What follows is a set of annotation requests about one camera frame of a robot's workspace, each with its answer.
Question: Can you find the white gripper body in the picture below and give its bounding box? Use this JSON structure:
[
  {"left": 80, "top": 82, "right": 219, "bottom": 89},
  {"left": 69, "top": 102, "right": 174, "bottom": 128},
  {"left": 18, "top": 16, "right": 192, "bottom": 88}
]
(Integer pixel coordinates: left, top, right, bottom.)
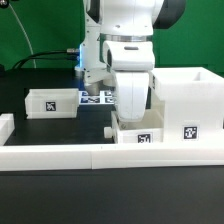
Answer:
[{"left": 102, "top": 41, "right": 155, "bottom": 122}]

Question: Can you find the white drawer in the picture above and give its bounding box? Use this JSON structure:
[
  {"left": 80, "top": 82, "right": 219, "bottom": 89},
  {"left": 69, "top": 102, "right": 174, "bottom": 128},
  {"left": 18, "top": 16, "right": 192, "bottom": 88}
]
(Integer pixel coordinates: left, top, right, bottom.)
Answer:
[
  {"left": 25, "top": 88, "right": 79, "bottom": 119},
  {"left": 104, "top": 109, "right": 163, "bottom": 144}
]

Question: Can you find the white drawer cabinet box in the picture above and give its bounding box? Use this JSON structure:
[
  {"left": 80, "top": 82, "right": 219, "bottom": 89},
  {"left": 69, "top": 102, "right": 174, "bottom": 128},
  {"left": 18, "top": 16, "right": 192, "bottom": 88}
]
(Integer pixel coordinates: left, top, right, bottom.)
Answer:
[{"left": 149, "top": 67, "right": 224, "bottom": 143}]

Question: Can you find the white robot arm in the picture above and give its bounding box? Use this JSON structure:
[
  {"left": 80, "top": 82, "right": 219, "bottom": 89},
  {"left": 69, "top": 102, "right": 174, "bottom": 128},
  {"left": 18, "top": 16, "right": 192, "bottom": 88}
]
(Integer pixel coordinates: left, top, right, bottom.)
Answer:
[{"left": 76, "top": 0, "right": 186, "bottom": 122}]

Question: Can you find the fiducial marker sheet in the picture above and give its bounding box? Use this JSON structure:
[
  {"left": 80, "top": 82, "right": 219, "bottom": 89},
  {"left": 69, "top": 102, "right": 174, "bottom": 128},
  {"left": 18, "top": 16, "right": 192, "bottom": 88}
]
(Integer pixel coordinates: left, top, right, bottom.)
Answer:
[{"left": 79, "top": 90, "right": 114, "bottom": 105}]

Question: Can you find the black cable bundle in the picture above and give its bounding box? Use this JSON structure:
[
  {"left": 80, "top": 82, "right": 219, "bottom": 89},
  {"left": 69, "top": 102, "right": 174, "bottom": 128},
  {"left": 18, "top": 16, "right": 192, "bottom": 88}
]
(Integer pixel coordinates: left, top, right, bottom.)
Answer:
[{"left": 12, "top": 48, "right": 81, "bottom": 70}]

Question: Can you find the white thin cable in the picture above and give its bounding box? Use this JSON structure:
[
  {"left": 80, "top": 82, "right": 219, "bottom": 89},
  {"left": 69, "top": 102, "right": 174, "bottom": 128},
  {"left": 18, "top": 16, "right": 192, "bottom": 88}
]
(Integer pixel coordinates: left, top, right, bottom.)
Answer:
[{"left": 7, "top": 3, "right": 38, "bottom": 69}]

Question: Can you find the white front fence wall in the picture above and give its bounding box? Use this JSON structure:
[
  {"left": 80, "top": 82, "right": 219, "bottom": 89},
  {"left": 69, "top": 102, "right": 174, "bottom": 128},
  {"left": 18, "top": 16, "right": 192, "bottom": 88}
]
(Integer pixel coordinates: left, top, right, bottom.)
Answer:
[{"left": 0, "top": 142, "right": 224, "bottom": 172}]

